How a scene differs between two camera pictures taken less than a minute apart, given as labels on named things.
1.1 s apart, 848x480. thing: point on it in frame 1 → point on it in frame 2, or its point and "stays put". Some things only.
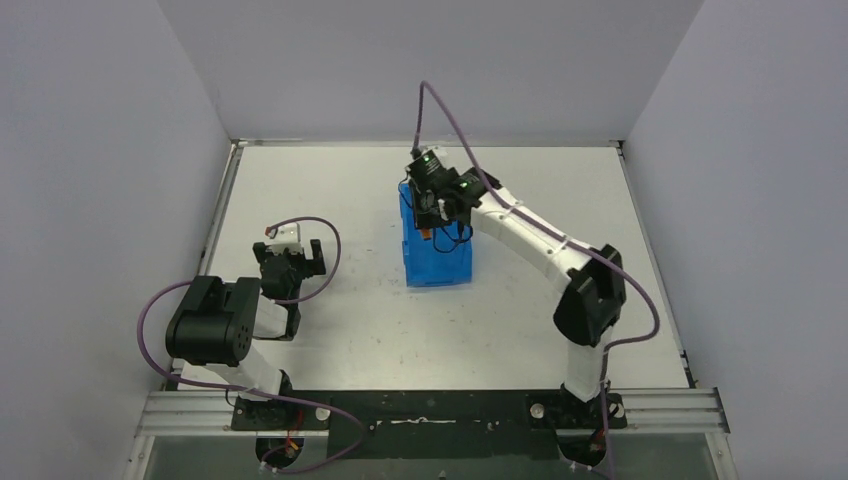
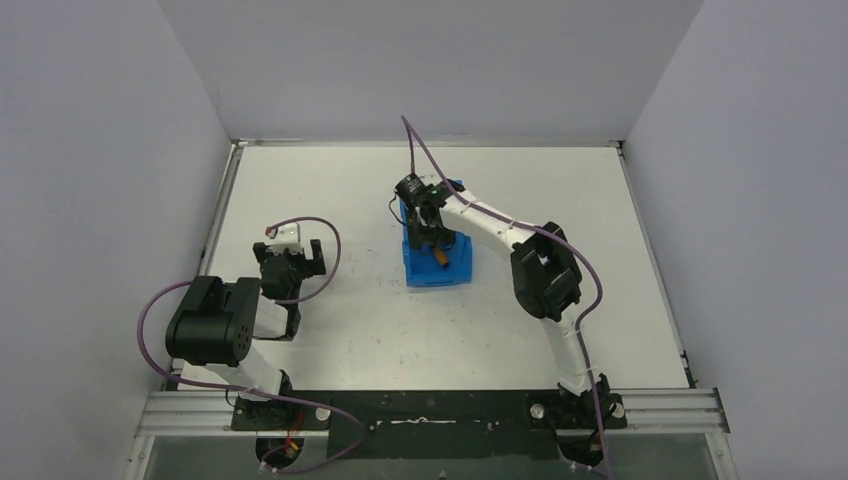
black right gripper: (431, 216) → (431, 221)
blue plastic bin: (445, 258) stays put
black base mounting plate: (436, 424) stays put
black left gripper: (289, 258) stays put
